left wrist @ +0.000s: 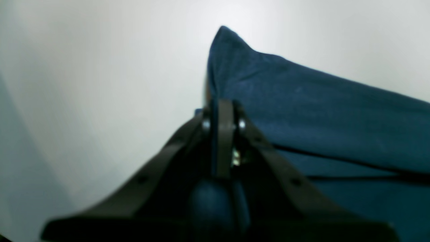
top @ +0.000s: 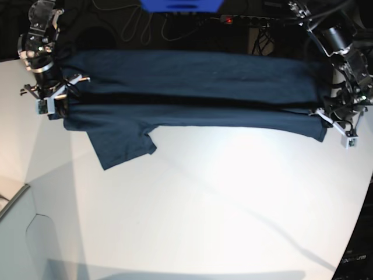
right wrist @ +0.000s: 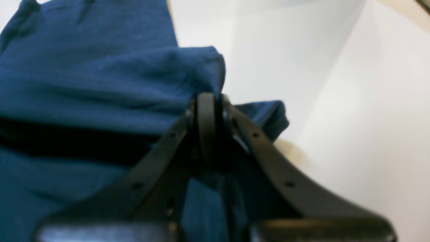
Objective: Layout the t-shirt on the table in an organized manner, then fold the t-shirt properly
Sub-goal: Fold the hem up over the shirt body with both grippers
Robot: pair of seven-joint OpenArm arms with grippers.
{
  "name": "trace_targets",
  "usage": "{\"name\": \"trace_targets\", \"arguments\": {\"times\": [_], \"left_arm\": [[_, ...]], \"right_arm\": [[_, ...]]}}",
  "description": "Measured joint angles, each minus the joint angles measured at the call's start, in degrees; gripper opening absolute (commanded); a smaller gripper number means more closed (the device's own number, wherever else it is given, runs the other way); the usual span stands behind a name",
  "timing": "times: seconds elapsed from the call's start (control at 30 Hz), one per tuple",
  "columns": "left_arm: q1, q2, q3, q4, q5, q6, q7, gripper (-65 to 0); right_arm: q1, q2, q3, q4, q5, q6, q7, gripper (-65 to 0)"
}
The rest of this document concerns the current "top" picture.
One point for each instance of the dark blue t-shirt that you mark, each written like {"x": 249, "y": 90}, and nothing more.
{"x": 131, "y": 93}

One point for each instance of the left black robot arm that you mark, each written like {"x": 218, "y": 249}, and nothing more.
{"x": 333, "y": 32}

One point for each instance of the blue plastic box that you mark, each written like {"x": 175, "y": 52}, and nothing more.
{"x": 163, "y": 6}

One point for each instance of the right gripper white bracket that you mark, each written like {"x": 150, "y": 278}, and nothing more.
{"x": 49, "y": 99}

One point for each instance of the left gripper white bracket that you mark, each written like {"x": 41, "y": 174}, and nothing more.
{"x": 347, "y": 128}

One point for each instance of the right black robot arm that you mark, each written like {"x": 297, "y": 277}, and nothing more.
{"x": 36, "y": 49}

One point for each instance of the black power strip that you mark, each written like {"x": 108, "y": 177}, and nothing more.
{"x": 248, "y": 21}

